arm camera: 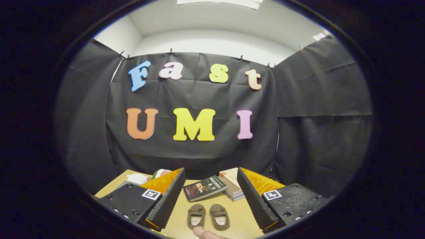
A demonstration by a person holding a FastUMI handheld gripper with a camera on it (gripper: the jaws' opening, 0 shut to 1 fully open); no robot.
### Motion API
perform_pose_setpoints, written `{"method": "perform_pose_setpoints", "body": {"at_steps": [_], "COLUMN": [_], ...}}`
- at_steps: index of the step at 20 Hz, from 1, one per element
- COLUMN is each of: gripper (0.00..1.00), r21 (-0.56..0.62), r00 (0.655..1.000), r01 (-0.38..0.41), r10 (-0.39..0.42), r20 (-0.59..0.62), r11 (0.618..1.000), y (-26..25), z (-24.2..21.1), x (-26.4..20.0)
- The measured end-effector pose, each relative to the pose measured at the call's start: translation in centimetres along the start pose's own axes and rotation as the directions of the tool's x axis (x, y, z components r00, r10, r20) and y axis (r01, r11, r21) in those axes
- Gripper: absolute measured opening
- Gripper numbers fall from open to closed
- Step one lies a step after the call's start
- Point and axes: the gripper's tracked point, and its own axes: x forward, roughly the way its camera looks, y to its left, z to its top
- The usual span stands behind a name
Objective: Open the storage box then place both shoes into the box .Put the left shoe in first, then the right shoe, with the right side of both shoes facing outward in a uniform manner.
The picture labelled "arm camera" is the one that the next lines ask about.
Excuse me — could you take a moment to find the cream cover book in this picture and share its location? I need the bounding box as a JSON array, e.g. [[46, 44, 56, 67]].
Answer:
[[223, 184, 244, 199]]

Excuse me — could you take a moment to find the long ceiling light panel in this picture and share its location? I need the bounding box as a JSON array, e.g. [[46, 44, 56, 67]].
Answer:
[[177, 0, 263, 10]]

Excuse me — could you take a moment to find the brown fuzzy shoe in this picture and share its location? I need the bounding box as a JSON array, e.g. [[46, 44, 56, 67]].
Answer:
[[187, 204, 206, 229], [209, 204, 230, 231]]

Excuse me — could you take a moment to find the tan cover book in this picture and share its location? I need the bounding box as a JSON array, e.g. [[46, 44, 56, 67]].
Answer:
[[219, 168, 241, 193]]

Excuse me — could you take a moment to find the black cover book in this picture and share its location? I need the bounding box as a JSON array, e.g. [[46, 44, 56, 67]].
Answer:
[[183, 175, 228, 202]]

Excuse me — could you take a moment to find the beige fabric storage box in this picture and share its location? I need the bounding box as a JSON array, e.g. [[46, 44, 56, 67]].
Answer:
[[113, 180, 140, 191]]

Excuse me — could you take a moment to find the white plush toy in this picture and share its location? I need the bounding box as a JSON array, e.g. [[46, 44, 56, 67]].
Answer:
[[126, 173, 150, 185]]

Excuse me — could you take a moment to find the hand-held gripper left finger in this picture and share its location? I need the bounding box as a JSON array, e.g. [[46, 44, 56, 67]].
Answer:
[[96, 168, 186, 232]]

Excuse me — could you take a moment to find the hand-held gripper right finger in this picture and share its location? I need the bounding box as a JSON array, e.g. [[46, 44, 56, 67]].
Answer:
[[237, 167, 329, 234]]

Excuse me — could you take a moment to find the watermelon slice plush toy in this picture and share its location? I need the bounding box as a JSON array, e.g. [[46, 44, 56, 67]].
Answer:
[[152, 169, 173, 180]]

